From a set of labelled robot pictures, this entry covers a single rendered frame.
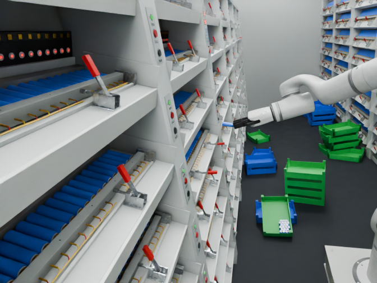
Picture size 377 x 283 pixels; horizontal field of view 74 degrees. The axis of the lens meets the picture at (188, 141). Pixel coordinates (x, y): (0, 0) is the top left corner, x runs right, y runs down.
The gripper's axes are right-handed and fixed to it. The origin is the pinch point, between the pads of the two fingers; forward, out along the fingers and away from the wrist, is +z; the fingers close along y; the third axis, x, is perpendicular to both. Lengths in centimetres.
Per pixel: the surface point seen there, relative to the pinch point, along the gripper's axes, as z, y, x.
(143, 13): 4, 53, -47
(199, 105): 13.0, 2.9, -14.4
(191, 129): 11.8, 30.3, -12.6
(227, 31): 2, -156, -42
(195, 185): 16.8, 34.6, 6.6
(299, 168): -24, -97, 87
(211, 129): 16.6, -15.5, 3.7
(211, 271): 25, 37, 46
